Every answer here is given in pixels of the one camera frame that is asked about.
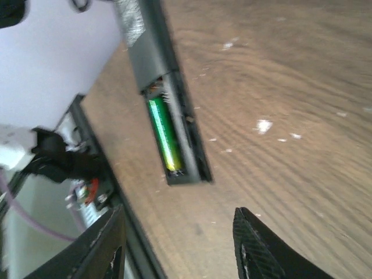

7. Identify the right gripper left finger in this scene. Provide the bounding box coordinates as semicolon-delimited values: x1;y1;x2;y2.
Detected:
27;205;126;279

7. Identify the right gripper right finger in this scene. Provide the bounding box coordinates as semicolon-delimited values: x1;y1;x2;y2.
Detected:
232;207;332;279

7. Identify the black remote control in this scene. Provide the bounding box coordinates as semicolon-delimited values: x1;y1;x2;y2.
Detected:
114;1;213;185

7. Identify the green AA battery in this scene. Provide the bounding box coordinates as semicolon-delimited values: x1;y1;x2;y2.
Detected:
148;97;183;173

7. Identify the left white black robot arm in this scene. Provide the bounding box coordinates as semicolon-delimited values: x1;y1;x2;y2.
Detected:
1;124;101;183

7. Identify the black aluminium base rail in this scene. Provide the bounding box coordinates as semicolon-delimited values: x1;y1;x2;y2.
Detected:
68;94;167;278

